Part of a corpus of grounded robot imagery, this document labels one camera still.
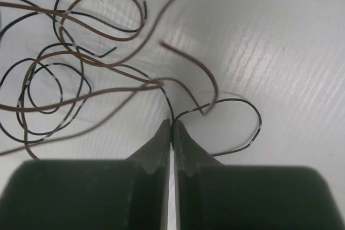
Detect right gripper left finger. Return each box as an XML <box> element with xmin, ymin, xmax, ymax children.
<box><xmin>1</xmin><ymin>120</ymin><xmax>170</xmax><ymax>229</ymax></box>

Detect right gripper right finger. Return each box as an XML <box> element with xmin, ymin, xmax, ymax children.
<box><xmin>173</xmin><ymin>121</ymin><xmax>342</xmax><ymax>229</ymax></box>

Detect yellow brown black cables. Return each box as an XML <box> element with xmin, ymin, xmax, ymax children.
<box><xmin>0</xmin><ymin>0</ymin><xmax>219</xmax><ymax>160</ymax></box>

